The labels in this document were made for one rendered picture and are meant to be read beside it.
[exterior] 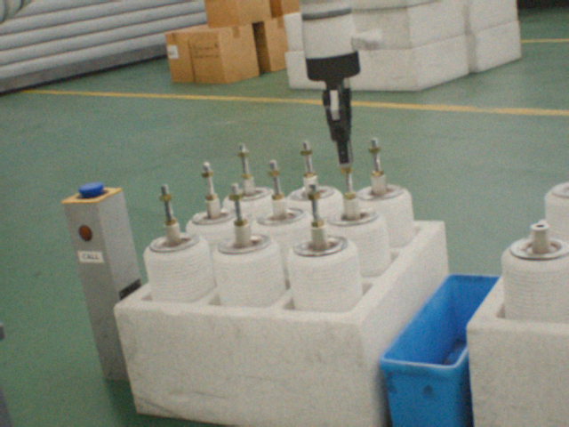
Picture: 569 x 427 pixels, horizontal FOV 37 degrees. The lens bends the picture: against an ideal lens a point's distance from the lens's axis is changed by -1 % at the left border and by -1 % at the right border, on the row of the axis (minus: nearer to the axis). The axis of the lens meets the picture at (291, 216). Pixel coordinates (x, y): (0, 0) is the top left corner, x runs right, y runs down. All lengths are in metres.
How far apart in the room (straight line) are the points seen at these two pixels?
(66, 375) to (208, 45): 3.52
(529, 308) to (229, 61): 3.89
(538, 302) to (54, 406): 0.79
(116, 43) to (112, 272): 5.40
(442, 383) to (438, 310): 0.23
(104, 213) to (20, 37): 5.04
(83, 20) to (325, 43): 5.49
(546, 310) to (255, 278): 0.39
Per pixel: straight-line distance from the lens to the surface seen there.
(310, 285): 1.11
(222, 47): 4.77
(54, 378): 1.53
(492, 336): 1.03
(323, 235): 1.12
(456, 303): 1.36
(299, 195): 1.39
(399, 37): 3.72
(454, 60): 3.91
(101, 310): 1.41
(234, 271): 1.16
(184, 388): 1.26
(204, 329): 1.19
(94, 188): 1.35
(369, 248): 1.21
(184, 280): 1.22
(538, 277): 1.02
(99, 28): 6.63
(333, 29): 1.15
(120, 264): 1.38
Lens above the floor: 0.63
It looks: 17 degrees down
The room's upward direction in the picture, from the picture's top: 9 degrees counter-clockwise
